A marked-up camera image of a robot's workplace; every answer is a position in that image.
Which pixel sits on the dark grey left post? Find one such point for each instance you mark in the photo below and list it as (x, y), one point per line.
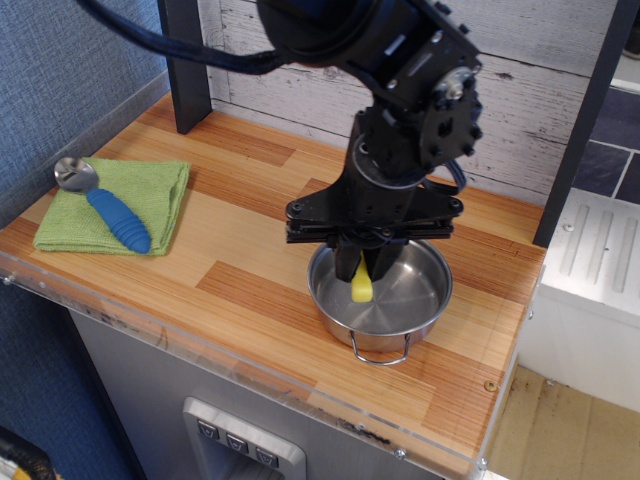
(189, 83)

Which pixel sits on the green folded cloth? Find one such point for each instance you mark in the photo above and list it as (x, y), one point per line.
(153, 190)

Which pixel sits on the dark grey right post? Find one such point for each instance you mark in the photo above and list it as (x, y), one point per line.
(606, 62)

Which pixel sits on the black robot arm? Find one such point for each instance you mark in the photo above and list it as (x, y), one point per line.
(419, 66)

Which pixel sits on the white toy sink unit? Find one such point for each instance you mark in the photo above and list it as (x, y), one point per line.
(583, 325)

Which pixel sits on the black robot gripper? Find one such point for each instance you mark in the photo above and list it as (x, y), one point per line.
(381, 198)

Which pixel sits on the blue handled metal spoon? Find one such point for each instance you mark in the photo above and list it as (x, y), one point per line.
(75, 175)

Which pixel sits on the stainless steel pot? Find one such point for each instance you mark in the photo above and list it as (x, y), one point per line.
(405, 305)

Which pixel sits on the dark grey post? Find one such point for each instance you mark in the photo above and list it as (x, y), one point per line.
(606, 62)
(189, 83)

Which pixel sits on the yellow plastic handle item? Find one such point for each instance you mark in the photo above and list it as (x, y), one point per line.
(361, 283)

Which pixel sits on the silver dispenser button panel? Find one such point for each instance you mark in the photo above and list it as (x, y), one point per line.
(228, 447)

